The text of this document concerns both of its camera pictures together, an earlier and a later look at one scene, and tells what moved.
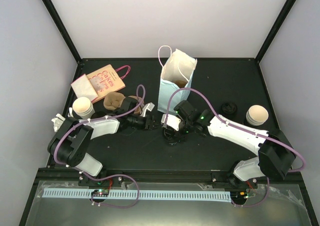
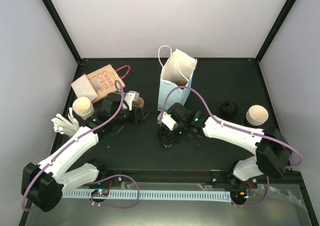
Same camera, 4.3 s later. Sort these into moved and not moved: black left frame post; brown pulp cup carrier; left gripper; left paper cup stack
Moved: left gripper
Not moved: brown pulp cup carrier; black left frame post; left paper cup stack
